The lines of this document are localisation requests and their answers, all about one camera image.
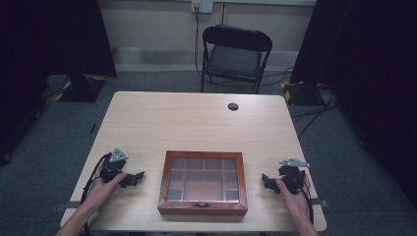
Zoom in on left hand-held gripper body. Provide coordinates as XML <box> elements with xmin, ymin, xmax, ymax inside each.
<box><xmin>99</xmin><ymin>147</ymin><xmax>130</xmax><ymax>184</ymax></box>

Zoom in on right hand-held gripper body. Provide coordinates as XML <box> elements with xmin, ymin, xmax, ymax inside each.
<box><xmin>276</xmin><ymin>157</ymin><xmax>311</xmax><ymax>196</ymax></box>

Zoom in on person's left hand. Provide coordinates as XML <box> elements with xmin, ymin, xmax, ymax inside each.
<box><xmin>84</xmin><ymin>160</ymin><xmax>128</xmax><ymax>210</ymax></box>

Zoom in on person's right hand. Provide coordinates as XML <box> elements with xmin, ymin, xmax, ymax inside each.
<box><xmin>274</xmin><ymin>173</ymin><xmax>313</xmax><ymax>225</ymax></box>

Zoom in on wooden box with glass lid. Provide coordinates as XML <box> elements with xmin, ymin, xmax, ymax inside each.
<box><xmin>156</xmin><ymin>149</ymin><xmax>249</xmax><ymax>217</ymax></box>

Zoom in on black stand base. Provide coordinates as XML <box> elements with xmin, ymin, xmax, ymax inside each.
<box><xmin>280</xmin><ymin>80</ymin><xmax>327</xmax><ymax>107</ymax></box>
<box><xmin>57</xmin><ymin>73</ymin><xmax>108</xmax><ymax>103</ymax></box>

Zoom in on black folding chair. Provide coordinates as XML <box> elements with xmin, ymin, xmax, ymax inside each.
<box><xmin>200</xmin><ymin>24</ymin><xmax>274</xmax><ymax>95</ymax></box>

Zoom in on black curtain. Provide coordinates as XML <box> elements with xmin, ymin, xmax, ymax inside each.
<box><xmin>289</xmin><ymin>0</ymin><xmax>417</xmax><ymax>210</ymax></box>
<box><xmin>0</xmin><ymin>0</ymin><xmax>118</xmax><ymax>166</ymax></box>

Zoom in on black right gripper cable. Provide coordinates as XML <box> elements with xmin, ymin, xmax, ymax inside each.
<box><xmin>288</xmin><ymin>176</ymin><xmax>315</xmax><ymax>226</ymax></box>

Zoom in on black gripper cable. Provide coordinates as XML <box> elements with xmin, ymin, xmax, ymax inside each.
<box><xmin>288</xmin><ymin>176</ymin><xmax>315</xmax><ymax>226</ymax></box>
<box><xmin>80</xmin><ymin>151</ymin><xmax>113</xmax><ymax>236</ymax></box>

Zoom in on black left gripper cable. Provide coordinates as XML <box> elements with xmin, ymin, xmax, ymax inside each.
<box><xmin>80</xmin><ymin>151</ymin><xmax>113</xmax><ymax>236</ymax></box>

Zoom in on grey table strap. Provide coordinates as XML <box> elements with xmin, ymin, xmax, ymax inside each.
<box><xmin>310</xmin><ymin>198</ymin><xmax>330</xmax><ymax>208</ymax></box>
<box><xmin>54</xmin><ymin>201</ymin><xmax>83</xmax><ymax>212</ymax></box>

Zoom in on black floor cables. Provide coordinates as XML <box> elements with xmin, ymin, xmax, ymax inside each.
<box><xmin>262</xmin><ymin>66</ymin><xmax>339</xmax><ymax>140</ymax></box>

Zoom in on black cable from wall socket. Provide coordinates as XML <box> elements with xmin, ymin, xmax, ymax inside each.
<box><xmin>193</xmin><ymin>5</ymin><xmax>203</xmax><ymax>80</ymax></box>

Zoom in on white wall socket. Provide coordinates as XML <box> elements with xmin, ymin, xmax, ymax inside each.
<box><xmin>191</xmin><ymin>0</ymin><xmax>214</xmax><ymax>15</ymax></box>

